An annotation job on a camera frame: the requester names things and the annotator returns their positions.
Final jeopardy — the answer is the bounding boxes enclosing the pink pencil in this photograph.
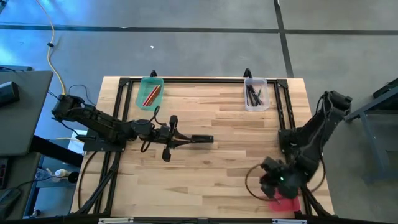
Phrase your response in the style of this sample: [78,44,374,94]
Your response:
[143,85,160,107]

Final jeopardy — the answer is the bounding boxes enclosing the black aluminium table frame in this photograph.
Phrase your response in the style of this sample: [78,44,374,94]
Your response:
[70,76,335,218]

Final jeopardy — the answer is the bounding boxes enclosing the black arm base cable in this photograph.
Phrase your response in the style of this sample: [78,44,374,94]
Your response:
[77,151,100,212]

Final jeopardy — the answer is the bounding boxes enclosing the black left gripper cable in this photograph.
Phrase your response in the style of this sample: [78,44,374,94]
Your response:
[139,105,161,154]

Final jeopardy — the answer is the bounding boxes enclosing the black flat device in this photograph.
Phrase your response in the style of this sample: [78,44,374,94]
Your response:
[0,65,34,72]

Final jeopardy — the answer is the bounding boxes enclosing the grey metal stand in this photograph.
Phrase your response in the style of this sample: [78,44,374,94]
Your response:
[343,77,398,184]

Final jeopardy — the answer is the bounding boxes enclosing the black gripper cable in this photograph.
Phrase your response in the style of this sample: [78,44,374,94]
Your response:
[139,105,161,154]
[244,155,326,202]

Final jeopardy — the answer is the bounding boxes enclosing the black desk crossbar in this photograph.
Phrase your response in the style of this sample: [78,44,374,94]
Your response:
[30,135,84,169]

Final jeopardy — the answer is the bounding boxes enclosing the green translucent plastic bin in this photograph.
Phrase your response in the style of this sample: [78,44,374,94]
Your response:
[136,77,165,112]

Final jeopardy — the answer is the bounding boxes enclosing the red plastic bin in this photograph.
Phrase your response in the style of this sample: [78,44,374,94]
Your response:
[269,191,302,212]

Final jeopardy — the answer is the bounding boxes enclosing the dark red pencil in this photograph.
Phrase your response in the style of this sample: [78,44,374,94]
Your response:
[144,85,161,107]

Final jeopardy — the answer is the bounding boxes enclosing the yellow extension cord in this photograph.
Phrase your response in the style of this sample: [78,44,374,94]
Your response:
[35,0,68,96]

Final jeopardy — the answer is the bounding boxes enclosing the black box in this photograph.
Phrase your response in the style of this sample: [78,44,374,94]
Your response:
[0,81,21,108]

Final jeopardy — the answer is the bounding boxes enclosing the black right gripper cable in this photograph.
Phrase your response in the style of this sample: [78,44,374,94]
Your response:
[244,155,326,202]

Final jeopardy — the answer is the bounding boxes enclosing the white label strip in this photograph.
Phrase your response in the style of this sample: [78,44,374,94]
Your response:
[272,218,308,224]
[98,217,134,224]

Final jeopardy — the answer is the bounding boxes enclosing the clear plastic bin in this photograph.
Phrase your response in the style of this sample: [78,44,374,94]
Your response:
[243,77,271,112]

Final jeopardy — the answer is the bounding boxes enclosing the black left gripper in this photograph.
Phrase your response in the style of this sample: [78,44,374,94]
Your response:
[155,115,193,162]

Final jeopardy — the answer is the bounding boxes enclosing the thin black floor cable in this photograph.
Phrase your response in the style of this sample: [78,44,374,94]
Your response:
[47,83,98,117]

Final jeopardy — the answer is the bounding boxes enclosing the white paper sheet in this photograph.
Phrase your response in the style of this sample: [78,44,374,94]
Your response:
[67,129,85,156]

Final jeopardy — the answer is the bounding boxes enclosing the black stapler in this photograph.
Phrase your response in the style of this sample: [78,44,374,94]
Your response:
[190,134,215,144]

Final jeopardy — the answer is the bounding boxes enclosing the white bottle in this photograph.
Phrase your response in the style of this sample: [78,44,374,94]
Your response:
[46,168,68,183]

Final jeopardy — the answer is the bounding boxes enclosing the dark grey desk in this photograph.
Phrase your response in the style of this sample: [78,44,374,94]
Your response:
[0,152,43,220]

